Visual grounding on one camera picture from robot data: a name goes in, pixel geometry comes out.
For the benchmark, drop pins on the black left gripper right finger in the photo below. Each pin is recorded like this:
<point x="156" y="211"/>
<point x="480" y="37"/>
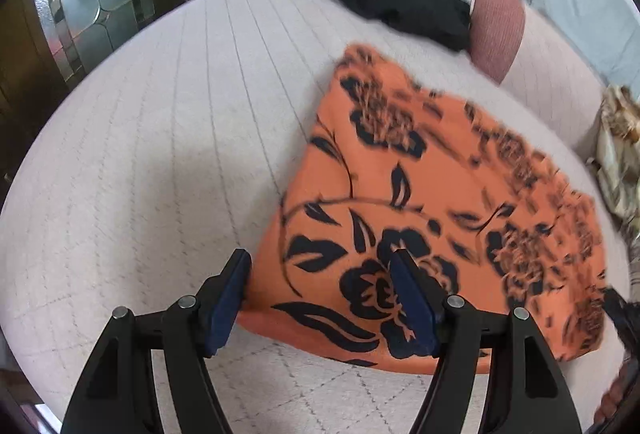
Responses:
<point x="526" y="392"/>

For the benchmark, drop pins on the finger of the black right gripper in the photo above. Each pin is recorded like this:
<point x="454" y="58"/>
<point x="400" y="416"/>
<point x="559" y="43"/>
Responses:
<point x="625" y="317"/>

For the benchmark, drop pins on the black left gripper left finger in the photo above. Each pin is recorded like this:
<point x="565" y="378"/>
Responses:
<point x="116" y="390"/>

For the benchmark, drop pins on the orange black floral garment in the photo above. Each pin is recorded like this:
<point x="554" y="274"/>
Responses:
<point x="391" y="165"/>

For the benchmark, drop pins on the person's right hand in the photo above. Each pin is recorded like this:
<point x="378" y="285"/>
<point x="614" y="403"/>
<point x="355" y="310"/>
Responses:
<point x="613" y="397"/>

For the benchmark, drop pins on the cream floral crumpled cloth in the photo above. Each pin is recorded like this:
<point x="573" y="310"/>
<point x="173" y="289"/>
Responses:
<point x="616" y="160"/>

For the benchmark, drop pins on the pink quilted bed cover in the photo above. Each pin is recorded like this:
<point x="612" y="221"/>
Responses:
<point x="173" y="153"/>

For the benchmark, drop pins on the pink bolster pillow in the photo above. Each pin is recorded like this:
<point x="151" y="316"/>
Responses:
<point x="522" y="52"/>

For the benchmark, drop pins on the grey blue pillow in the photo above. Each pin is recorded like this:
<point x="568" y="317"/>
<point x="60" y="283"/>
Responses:
<point x="605" y="32"/>

